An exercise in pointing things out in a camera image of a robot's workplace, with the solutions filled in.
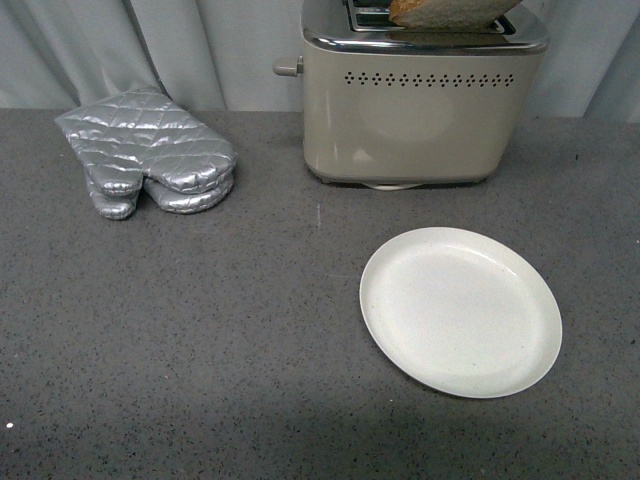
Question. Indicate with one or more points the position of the slice of bread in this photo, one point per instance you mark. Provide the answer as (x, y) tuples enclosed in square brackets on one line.
[(441, 14)]

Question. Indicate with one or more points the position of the cream two-slot toaster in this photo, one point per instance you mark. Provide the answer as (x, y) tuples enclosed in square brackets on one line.
[(391, 107)]

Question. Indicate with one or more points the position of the white round plate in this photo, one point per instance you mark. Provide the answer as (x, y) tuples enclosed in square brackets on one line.
[(461, 313)]

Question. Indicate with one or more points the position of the lower silver quilted oven mitt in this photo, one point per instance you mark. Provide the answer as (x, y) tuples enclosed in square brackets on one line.
[(121, 207)]

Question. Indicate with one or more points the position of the silver quilted oven mitt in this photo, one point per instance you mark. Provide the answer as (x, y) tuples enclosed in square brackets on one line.
[(142, 134), (121, 207)]

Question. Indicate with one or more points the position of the upper silver quilted oven mitt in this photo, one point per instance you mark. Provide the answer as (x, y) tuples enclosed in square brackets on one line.
[(142, 134)]

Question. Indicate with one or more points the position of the grey-white curtain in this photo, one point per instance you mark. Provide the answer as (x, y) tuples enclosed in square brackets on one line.
[(218, 55)]

